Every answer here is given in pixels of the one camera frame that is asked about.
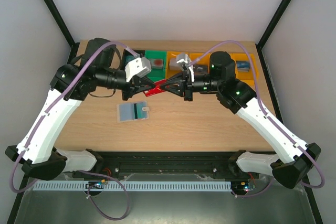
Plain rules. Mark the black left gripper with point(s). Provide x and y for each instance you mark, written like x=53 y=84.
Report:
x=134 y=87

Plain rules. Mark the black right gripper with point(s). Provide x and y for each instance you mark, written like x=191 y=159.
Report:
x=187 y=86

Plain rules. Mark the red credit card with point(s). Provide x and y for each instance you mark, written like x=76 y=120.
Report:
x=156 y=90

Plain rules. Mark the beige leather card holder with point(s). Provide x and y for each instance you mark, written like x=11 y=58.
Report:
x=134 y=111

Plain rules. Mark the blue cards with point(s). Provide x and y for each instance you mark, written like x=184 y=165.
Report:
x=131 y=111

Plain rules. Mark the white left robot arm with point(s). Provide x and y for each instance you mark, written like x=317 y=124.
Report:
x=69 y=87

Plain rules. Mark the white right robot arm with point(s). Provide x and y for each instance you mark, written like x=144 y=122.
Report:
x=293 y=157

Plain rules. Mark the white card in yellow bin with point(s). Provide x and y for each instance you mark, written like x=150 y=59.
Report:
x=173 y=65

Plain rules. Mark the grey cards in bin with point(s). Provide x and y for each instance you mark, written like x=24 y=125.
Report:
x=200 y=68

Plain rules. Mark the red white card green bin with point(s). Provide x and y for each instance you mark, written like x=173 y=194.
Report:
x=157 y=63

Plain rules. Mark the teal card in black bin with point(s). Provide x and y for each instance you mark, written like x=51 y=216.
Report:
x=129 y=58

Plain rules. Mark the blue card in bin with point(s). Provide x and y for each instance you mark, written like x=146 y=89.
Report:
x=243 y=66

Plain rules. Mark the yellow storage bin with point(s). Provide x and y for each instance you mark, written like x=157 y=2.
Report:
x=246 y=77
x=204 y=61
x=170 y=55

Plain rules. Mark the green storage bin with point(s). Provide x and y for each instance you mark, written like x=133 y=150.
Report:
x=156 y=75

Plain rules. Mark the black storage bin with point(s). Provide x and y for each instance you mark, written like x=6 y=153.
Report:
x=127 y=53

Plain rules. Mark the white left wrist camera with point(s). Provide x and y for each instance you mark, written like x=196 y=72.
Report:
x=137 y=67

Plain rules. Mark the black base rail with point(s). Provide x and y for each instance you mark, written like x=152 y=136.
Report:
x=217 y=165

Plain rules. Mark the white slotted cable duct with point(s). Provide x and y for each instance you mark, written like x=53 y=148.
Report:
x=62 y=185

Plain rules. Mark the black frame post right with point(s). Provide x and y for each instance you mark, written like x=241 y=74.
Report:
x=273 y=23

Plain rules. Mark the black frame post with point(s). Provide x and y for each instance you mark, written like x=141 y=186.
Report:
x=273 y=23
x=61 y=23

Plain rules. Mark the black frame post left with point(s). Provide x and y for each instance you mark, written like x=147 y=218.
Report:
x=61 y=23

